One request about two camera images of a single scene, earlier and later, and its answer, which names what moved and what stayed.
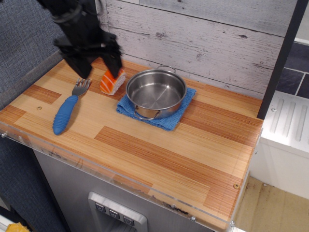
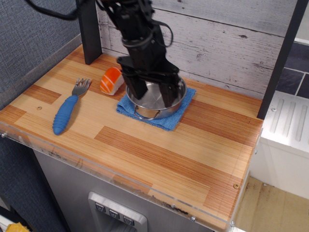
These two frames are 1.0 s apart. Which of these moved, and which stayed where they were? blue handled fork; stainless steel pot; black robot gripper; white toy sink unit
Moved: black robot gripper
Stayed: white toy sink unit; stainless steel pot; blue handled fork
